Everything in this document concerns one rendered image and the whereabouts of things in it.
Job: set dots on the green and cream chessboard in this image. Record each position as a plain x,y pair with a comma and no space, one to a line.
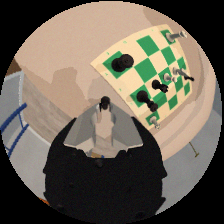
153,56

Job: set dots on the white pawn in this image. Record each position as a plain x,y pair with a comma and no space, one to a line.
166,78

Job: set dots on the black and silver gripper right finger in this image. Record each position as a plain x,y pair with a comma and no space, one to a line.
130,135

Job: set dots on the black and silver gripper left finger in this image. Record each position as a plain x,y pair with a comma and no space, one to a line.
77,134

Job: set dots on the white rook chess piece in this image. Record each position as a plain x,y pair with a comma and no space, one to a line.
153,120

